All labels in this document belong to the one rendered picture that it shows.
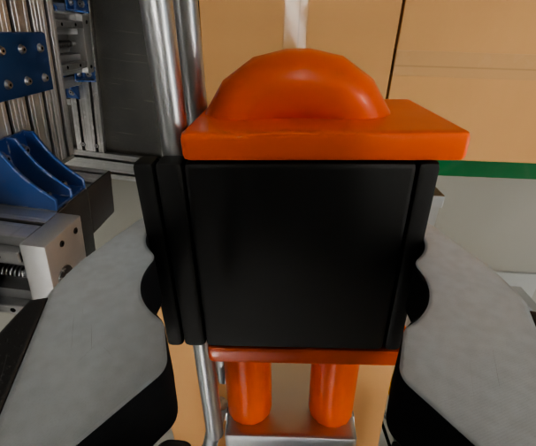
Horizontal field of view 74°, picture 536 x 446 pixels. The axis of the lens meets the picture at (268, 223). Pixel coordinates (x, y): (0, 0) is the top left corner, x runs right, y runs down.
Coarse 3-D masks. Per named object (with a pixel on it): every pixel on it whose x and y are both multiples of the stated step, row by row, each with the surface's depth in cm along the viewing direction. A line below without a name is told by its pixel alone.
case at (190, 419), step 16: (176, 352) 59; (192, 352) 59; (176, 368) 61; (192, 368) 61; (368, 368) 59; (384, 368) 59; (176, 384) 63; (192, 384) 63; (224, 384) 62; (368, 384) 61; (384, 384) 60; (192, 400) 65; (368, 400) 63; (384, 400) 62; (192, 416) 67; (368, 416) 65; (176, 432) 69; (192, 432) 69; (224, 432) 69; (368, 432) 67
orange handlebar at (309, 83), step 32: (256, 64) 10; (288, 64) 10; (320, 64) 10; (352, 64) 10; (224, 96) 10; (256, 96) 10; (288, 96) 10; (320, 96) 10; (352, 96) 10; (256, 384) 16; (320, 384) 16; (352, 384) 16; (256, 416) 17; (320, 416) 17
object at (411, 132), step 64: (192, 128) 9; (256, 128) 9; (320, 128) 9; (384, 128) 9; (448, 128) 9; (192, 192) 10; (256, 192) 10; (320, 192) 10; (384, 192) 10; (256, 256) 11; (320, 256) 11; (384, 256) 11; (256, 320) 12; (320, 320) 12; (384, 320) 12
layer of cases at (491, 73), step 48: (240, 0) 70; (288, 0) 69; (336, 0) 69; (384, 0) 69; (432, 0) 68; (480, 0) 68; (528, 0) 68; (240, 48) 74; (288, 48) 73; (336, 48) 73; (384, 48) 73; (432, 48) 72; (480, 48) 72; (528, 48) 71; (384, 96) 77; (432, 96) 77; (480, 96) 76; (528, 96) 76; (480, 144) 81; (528, 144) 80
